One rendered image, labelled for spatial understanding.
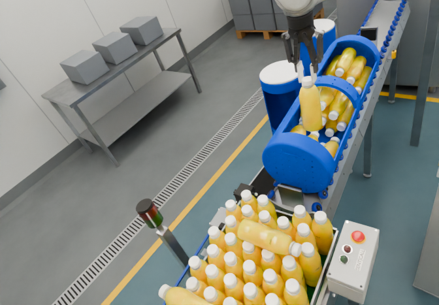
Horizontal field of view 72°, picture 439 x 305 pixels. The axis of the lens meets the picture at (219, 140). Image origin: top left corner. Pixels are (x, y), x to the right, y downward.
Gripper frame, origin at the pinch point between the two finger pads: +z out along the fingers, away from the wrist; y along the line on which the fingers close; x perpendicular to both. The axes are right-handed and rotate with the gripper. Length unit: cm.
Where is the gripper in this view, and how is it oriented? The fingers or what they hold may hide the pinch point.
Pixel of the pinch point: (306, 72)
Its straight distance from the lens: 107.1
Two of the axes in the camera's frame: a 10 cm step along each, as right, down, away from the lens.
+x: -5.2, 6.6, -5.5
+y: -8.1, -1.6, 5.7
